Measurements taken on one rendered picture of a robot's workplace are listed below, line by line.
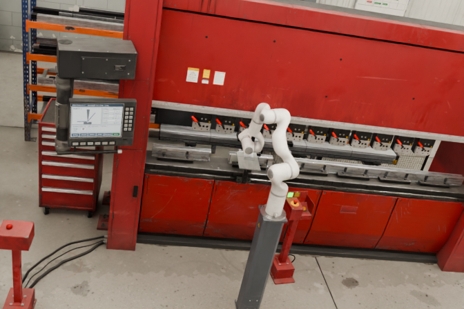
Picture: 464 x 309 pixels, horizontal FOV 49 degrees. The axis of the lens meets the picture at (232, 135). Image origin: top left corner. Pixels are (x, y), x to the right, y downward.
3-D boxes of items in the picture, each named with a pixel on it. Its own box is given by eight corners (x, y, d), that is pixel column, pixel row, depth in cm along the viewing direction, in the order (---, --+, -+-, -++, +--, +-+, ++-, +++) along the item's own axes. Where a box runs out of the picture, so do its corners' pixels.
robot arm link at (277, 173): (290, 196, 357) (297, 167, 346) (268, 200, 347) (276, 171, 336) (280, 186, 366) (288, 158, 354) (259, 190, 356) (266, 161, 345)
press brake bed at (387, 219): (136, 243, 458) (144, 167, 419) (137, 228, 476) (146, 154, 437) (436, 264, 509) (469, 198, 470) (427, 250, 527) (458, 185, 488)
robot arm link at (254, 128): (272, 118, 376) (259, 147, 395) (251, 114, 373) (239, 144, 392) (273, 126, 370) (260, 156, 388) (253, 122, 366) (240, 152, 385)
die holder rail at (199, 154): (151, 156, 428) (152, 146, 423) (152, 152, 433) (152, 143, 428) (209, 161, 436) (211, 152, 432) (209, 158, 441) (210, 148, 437)
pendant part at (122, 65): (55, 163, 356) (56, 49, 315) (54, 144, 375) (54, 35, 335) (128, 160, 375) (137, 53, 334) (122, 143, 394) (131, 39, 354)
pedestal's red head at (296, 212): (288, 220, 419) (293, 203, 410) (282, 208, 432) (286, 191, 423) (310, 219, 426) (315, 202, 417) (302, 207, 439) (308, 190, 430)
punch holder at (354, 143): (351, 147, 441) (356, 130, 433) (348, 142, 448) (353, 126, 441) (366, 149, 444) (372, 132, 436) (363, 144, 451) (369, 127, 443)
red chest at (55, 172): (38, 218, 464) (37, 123, 417) (50, 186, 507) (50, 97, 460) (94, 223, 473) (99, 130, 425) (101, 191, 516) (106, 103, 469)
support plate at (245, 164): (239, 169, 413) (239, 167, 412) (235, 152, 435) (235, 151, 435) (260, 171, 416) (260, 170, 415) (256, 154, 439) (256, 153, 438)
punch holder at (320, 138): (306, 142, 434) (311, 125, 427) (304, 137, 442) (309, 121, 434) (323, 144, 437) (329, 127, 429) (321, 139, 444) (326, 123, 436)
